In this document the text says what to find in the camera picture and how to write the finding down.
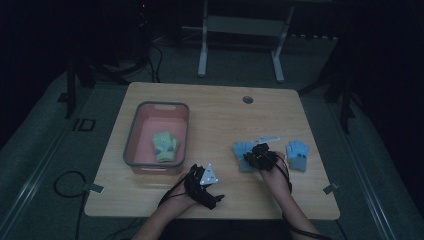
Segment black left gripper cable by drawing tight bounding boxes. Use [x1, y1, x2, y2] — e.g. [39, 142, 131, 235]
[157, 171, 194, 208]

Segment pink bin with grey rim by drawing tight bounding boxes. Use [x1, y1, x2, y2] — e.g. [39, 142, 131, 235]
[122, 101, 191, 176]

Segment black floor cable loop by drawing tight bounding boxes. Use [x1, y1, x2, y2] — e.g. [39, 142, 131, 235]
[53, 170, 89, 240]

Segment plain green fuzzy glove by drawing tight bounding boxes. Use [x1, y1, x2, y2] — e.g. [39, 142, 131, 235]
[168, 134, 181, 163]

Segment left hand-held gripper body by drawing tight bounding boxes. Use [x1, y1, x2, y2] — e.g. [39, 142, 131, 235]
[184, 163, 225, 211]

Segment black floor cables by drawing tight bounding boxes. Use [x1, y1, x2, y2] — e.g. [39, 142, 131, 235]
[99, 43, 165, 84]

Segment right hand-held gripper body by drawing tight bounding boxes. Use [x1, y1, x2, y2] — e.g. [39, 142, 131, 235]
[248, 135, 281, 173]

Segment plain blue and grey glove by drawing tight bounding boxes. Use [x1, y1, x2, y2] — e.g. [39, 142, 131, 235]
[232, 141, 259, 173]

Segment person's right hand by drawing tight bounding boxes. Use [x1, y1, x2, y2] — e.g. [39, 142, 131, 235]
[259, 151, 292, 198]

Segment grey tape piece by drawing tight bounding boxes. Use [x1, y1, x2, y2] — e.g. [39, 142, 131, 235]
[322, 182, 340, 196]
[84, 183, 105, 194]

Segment white table frame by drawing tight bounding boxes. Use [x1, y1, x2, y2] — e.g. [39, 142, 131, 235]
[197, 0, 296, 84]

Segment black stand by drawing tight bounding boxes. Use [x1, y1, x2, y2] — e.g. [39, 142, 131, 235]
[298, 63, 356, 135]
[56, 56, 98, 120]

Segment person's left hand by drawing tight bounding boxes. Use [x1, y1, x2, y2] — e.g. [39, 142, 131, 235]
[165, 181, 201, 209]

